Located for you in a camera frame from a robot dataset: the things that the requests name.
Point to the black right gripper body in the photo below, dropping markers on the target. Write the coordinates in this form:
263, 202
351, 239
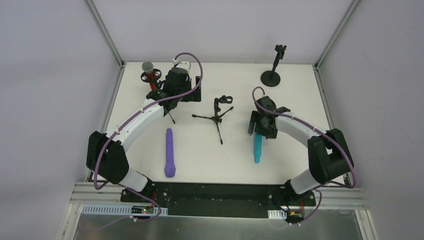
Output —
259, 126

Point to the teal toy microphone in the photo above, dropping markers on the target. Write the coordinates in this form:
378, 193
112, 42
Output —
257, 148

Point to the black tripod clip stand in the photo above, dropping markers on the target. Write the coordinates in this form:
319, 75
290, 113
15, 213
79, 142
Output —
217, 118

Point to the black round-base mic stand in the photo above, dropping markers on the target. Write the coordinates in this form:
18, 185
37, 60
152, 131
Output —
271, 78

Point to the black tripod shock-mount stand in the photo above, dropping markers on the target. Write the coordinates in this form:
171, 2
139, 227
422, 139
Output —
160, 94

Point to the red glitter microphone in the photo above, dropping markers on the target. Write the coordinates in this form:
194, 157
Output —
149, 75

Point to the purple toy microphone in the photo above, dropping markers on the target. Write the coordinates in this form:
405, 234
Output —
170, 168

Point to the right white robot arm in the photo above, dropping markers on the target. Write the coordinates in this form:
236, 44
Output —
328, 154

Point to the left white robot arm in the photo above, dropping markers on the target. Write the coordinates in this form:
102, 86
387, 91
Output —
106, 153

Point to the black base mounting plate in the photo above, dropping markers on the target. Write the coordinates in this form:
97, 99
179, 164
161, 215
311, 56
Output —
220, 200

